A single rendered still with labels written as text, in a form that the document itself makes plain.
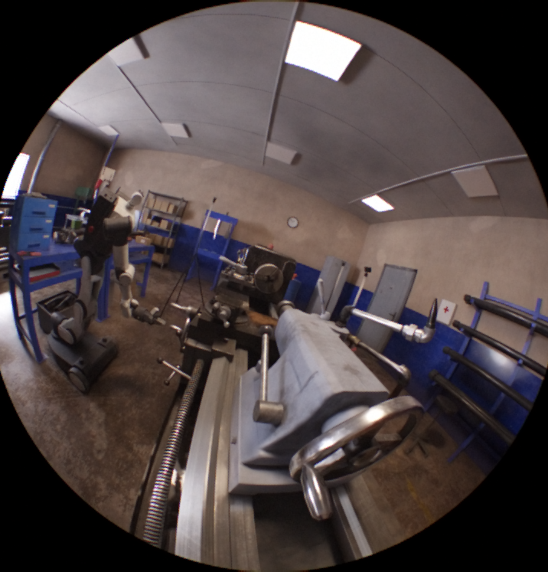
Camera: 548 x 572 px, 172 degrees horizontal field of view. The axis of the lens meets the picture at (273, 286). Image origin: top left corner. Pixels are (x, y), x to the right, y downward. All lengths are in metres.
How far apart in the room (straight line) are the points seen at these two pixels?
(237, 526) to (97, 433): 1.18
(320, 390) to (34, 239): 1.92
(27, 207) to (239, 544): 1.92
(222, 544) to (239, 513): 0.09
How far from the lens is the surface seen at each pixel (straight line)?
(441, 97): 2.41
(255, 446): 0.38
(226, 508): 0.48
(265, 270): 1.56
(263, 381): 0.37
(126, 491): 1.35
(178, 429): 0.66
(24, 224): 1.80
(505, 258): 3.57
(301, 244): 5.23
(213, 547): 0.47
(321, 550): 0.67
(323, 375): 0.30
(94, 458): 1.44
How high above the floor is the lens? 1.30
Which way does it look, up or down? 9 degrees down
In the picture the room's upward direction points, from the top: 20 degrees clockwise
